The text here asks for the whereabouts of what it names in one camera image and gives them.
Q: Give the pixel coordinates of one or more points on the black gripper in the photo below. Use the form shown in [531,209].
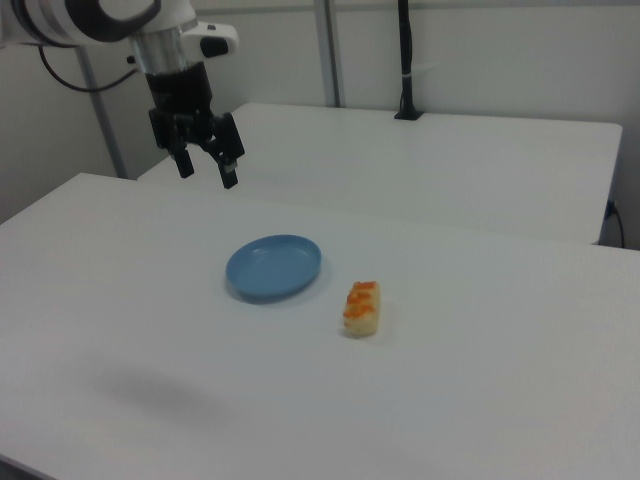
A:
[177,97]

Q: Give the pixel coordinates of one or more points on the black pole with base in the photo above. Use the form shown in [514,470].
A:
[407,55]

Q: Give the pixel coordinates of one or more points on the bread with orange topping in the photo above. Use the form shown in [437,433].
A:
[362,310]

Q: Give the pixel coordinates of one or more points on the white side table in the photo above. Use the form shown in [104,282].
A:
[400,170]

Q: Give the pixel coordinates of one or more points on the blue plug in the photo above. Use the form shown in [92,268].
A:
[610,210]

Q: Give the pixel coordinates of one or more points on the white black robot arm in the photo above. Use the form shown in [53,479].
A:
[55,20]

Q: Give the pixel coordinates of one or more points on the grey metal frame post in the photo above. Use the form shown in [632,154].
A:
[102,120]
[332,50]

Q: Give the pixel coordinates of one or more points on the blue oval plate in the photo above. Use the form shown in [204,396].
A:
[272,267]

